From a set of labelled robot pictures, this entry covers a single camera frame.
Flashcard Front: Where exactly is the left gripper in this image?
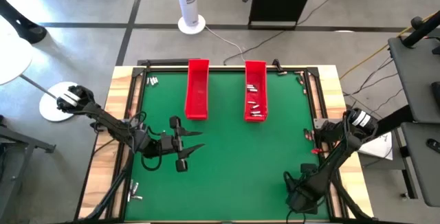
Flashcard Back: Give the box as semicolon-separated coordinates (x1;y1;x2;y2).
160;115;206;174

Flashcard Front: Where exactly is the red plastic bin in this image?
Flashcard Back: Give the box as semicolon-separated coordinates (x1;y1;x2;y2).
184;58;210;121
243;60;269;123

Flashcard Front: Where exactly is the green table mat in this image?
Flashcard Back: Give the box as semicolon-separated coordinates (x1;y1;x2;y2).
124;72;331;222

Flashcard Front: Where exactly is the white paper sheet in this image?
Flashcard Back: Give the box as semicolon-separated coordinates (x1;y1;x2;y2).
357;131;395;161

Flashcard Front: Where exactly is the black flat bar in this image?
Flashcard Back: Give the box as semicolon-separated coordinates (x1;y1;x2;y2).
137;58;190;67

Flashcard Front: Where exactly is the black diagonal beam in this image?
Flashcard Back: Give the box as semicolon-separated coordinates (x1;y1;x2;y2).
374;104;413;135

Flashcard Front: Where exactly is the grey workbench top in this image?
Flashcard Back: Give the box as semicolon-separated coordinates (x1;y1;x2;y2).
399;122;440;208
387;27;440;124

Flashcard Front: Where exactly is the black remote control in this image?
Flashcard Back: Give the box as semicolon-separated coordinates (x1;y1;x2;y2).
426;137;440;155

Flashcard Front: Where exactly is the black flat device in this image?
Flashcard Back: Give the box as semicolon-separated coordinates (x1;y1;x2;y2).
431;80;440;112

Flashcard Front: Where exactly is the tall black cabinet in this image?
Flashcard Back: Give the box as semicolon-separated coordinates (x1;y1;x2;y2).
246;0;320;31

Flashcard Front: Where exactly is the black pole stand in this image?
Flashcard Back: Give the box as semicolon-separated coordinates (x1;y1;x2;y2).
399;10;440;49

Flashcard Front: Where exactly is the black curved stand leg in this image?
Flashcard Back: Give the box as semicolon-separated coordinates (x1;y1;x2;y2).
0;0;49;45

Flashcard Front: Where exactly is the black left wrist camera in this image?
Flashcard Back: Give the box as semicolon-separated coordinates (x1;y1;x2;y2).
160;134;175;151

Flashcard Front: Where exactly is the black left camera cable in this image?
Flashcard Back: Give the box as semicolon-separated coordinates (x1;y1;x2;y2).
140;144;163;172

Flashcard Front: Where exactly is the black frame strut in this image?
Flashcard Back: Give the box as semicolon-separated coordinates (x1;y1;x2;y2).
331;179;374;223
77;141;137;223

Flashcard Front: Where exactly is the black aluminium table frame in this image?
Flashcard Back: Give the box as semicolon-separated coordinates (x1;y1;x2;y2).
106;65;348;224

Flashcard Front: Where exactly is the black floor cable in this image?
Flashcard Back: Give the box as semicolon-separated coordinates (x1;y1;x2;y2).
223;0;338;67
366;88;405;118
343;72;399;96
343;58;395;97

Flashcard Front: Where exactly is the white power cable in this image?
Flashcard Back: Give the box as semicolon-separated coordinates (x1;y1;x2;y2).
204;25;252;66

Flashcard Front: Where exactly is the yellow floor cable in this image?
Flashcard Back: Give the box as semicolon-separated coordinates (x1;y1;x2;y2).
339;12;436;80

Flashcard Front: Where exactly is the white round pedestal table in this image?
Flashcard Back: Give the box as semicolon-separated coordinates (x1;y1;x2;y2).
0;27;86;123

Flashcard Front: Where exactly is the grey metal cart frame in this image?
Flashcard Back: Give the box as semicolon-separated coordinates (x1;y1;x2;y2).
0;113;57;224

